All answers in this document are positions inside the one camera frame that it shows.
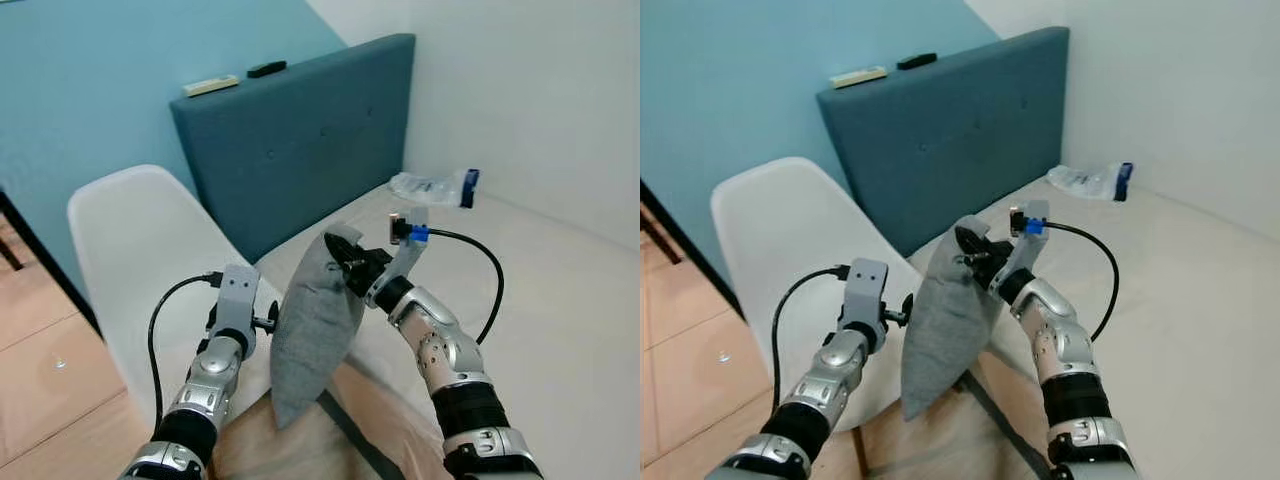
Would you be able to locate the white bed mattress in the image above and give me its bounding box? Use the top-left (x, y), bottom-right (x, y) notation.
top-left (860, 174), bottom-right (1280, 480)
top-left (210, 180), bottom-right (641, 480)

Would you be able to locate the tan bed base grey stripe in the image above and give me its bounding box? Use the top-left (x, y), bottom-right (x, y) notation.
top-left (858, 350), bottom-right (1063, 480)
top-left (212, 358), bottom-right (453, 480)

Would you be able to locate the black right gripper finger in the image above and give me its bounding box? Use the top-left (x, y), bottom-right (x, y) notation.
top-left (324, 232), bottom-right (364, 269)
top-left (954, 225), bottom-right (992, 265)

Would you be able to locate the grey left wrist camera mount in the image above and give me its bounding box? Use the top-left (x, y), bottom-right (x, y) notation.
top-left (214, 264), bottom-right (262, 347)
top-left (839, 258), bottom-right (892, 337)

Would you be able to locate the black door frame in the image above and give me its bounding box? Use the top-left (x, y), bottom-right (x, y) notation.
top-left (0, 184), bottom-right (102, 333)
top-left (640, 177), bottom-right (737, 323)

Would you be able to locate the white plastic shell chair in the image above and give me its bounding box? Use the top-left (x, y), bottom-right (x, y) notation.
top-left (709, 157), bottom-right (927, 434)
top-left (66, 164), bottom-right (287, 423)

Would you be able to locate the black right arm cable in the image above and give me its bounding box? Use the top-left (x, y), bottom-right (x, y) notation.
top-left (427, 227), bottom-right (505, 345)
top-left (1044, 219), bottom-right (1122, 344)

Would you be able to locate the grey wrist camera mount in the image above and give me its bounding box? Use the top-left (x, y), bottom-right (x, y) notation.
top-left (1004, 199), bottom-right (1052, 287)
top-left (384, 206), bottom-right (432, 293)
top-left (214, 264), bottom-right (262, 347)
top-left (839, 258), bottom-right (892, 337)

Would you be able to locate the blue upholstered headboard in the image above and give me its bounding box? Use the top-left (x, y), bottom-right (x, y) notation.
top-left (168, 33), bottom-right (418, 267)
top-left (815, 26), bottom-right (1072, 259)

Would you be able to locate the white remote control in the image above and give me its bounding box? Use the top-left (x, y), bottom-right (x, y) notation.
top-left (828, 66), bottom-right (890, 90)
top-left (182, 75), bottom-right (242, 99)

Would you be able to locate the clear plastic bag blue end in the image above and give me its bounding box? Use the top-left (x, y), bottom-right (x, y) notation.
top-left (1046, 161), bottom-right (1136, 203)
top-left (387, 167), bottom-right (482, 210)

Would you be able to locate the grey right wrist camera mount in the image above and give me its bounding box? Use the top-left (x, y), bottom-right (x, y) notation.
top-left (384, 206), bottom-right (432, 293)
top-left (1004, 199), bottom-right (1052, 287)

